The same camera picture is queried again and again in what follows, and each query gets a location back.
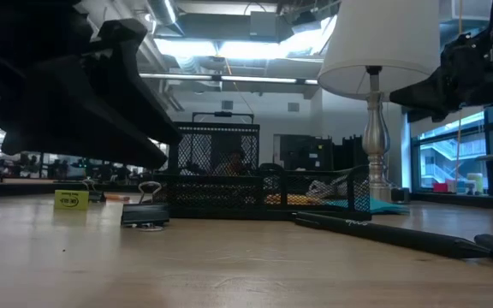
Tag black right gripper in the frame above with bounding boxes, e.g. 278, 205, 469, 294
389, 25, 493, 124

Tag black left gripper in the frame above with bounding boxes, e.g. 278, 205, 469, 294
0, 0, 169, 170

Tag yellow-green eraser block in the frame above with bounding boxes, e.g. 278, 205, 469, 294
53, 189, 90, 211

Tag blue sticky note pad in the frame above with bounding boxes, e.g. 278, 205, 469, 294
327, 196, 410, 216

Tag large black binder clip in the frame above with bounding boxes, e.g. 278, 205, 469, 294
121, 181, 171, 232

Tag black mesh desk organizer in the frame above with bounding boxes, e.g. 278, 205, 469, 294
151, 121, 372, 222

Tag white shade silver table lamp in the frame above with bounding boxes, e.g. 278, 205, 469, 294
317, 0, 441, 203

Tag small black binder clip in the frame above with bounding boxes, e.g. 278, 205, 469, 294
81, 179, 107, 204

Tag light green cup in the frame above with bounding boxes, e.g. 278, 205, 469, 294
466, 172, 485, 194

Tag long ceiling light bar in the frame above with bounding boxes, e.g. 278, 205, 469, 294
138, 72, 319, 86

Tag black background cabinets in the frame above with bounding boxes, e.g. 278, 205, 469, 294
278, 133, 364, 172

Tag distant black rig frame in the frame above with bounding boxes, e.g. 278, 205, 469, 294
192, 110, 255, 125

